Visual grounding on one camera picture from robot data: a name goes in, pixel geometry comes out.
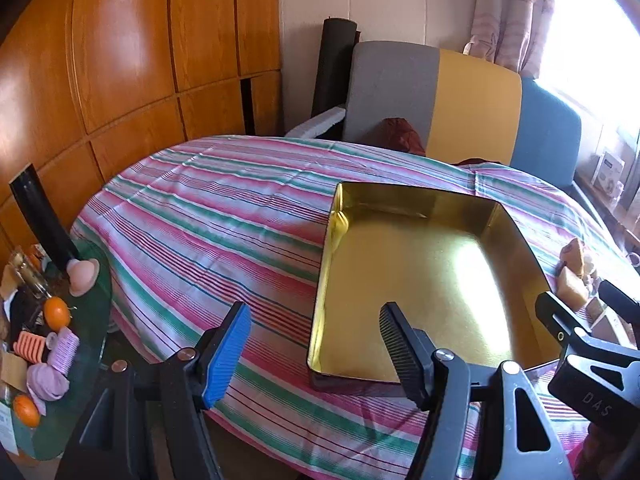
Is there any gold maroon tin box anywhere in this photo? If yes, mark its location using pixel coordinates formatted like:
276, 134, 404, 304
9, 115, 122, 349
306, 181, 563, 398

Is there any pink silicone cup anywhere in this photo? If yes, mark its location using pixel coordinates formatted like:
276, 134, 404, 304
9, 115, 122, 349
67, 258, 101, 297

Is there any black flat stand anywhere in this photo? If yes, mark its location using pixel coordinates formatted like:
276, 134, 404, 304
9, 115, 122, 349
9, 162, 77, 275

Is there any blue white tissue pack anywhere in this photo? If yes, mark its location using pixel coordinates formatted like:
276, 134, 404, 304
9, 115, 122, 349
586, 296, 640, 350

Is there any brown cardboard box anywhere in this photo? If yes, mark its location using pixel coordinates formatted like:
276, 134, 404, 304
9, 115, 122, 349
0, 350, 29, 394

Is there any tan wrapped pastry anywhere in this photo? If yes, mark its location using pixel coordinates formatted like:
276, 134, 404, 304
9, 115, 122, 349
559, 237, 587, 277

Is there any orange fruit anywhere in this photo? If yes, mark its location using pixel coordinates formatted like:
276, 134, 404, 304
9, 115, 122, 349
12, 394, 41, 428
44, 296, 71, 330

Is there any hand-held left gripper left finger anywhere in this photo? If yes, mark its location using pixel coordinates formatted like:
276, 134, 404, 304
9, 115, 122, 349
55, 301, 252, 480

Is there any floral pink curtain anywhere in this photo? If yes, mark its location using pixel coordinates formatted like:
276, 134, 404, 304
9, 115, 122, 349
462, 0, 558, 78

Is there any multicolour fabric sofa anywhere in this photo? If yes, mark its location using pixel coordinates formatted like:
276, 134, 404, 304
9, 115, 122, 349
342, 40, 583, 191

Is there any glass side table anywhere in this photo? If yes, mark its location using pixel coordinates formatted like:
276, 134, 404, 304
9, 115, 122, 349
0, 240, 113, 461

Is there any window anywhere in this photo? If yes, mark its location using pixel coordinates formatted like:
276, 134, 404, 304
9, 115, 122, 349
540, 0, 640, 161

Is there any wooden wall cabinet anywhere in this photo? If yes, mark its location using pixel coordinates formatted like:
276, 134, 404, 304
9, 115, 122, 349
0, 0, 283, 261

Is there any black rolled mat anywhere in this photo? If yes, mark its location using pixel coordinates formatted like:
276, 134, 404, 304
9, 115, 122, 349
311, 17, 361, 121

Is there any striped tablecloth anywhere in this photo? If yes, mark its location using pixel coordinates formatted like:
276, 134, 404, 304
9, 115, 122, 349
70, 135, 640, 480

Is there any white blue carton box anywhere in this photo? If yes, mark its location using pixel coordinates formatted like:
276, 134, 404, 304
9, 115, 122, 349
592, 150, 627, 187

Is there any dark red cloth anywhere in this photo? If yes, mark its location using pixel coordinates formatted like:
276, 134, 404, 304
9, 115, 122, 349
372, 117, 427, 157

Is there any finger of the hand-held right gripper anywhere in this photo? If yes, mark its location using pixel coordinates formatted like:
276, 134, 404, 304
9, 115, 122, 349
597, 280, 640, 327
535, 291, 593, 361

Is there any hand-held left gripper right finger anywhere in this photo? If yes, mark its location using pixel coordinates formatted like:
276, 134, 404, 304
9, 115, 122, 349
379, 301, 573, 480

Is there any salmon ribbed roll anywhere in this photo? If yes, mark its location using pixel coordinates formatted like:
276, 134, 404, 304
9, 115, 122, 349
14, 332, 48, 364

